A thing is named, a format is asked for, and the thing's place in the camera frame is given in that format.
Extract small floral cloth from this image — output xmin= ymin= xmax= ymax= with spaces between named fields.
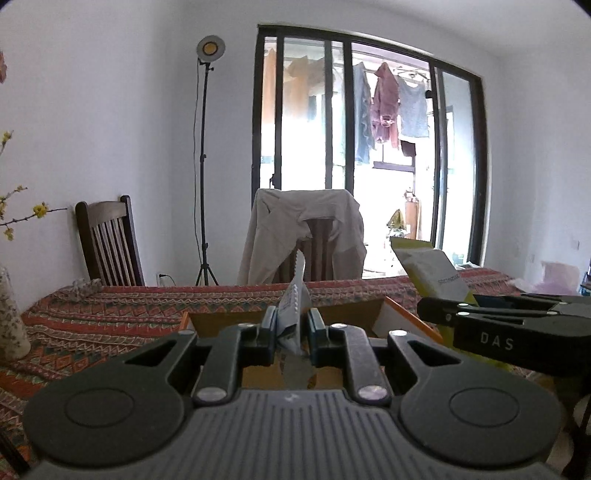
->
xmin=71 ymin=278 xmax=103 ymax=296

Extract yellow green balcony item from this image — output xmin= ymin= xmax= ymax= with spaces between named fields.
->
xmin=385 ymin=210 xmax=407 ymax=241

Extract orange cardboard box pumpkin print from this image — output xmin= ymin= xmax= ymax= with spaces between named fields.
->
xmin=179 ymin=295 xmax=446 ymax=391

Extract purple tissue pack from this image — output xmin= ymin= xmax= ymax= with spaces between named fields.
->
xmin=539 ymin=260 xmax=581 ymax=295

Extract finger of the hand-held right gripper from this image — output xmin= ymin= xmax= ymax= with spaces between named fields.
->
xmin=475 ymin=292 xmax=591 ymax=306
xmin=417 ymin=296 xmax=574 ymax=341

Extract orange balcony object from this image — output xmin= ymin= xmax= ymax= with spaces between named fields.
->
xmin=403 ymin=188 xmax=422 ymax=241

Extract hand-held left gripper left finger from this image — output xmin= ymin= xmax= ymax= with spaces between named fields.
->
xmin=122 ymin=307 xmax=279 ymax=408

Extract blue hanging garment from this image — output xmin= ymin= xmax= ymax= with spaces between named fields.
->
xmin=352 ymin=62 xmax=376 ymax=165

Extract yellow flower branches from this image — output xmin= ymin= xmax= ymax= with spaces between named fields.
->
xmin=0 ymin=130 xmax=68 ymax=241

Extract wooden chair under jacket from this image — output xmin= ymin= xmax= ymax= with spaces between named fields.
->
xmin=272 ymin=217 xmax=345 ymax=282

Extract grey white snack packet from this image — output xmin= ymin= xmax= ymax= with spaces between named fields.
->
xmin=276 ymin=256 xmax=311 ymax=389

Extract green and white snack bag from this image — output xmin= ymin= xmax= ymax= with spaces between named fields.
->
xmin=390 ymin=236 xmax=561 ymax=393

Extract patterned red tablecloth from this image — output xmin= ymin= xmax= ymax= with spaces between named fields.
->
xmin=0 ymin=267 xmax=591 ymax=480

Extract floral ceramic vase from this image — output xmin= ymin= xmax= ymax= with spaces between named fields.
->
xmin=0 ymin=265 xmax=32 ymax=361

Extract beige hanging garment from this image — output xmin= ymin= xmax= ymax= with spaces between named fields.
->
xmin=285 ymin=56 xmax=325 ymax=85

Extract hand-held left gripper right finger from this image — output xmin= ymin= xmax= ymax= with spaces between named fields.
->
xmin=306 ymin=307 xmax=466 ymax=409

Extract beige jacket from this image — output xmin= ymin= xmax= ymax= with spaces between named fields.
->
xmin=237 ymin=188 xmax=368 ymax=285

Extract light blue hanging shirt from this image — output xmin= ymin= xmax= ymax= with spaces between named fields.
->
xmin=397 ymin=76 xmax=431 ymax=139

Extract black floor lamp stand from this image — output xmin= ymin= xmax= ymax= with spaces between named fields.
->
xmin=194 ymin=34 xmax=227 ymax=287

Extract dark wooden chair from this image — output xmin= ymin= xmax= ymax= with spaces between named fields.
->
xmin=75 ymin=195 xmax=147 ymax=287

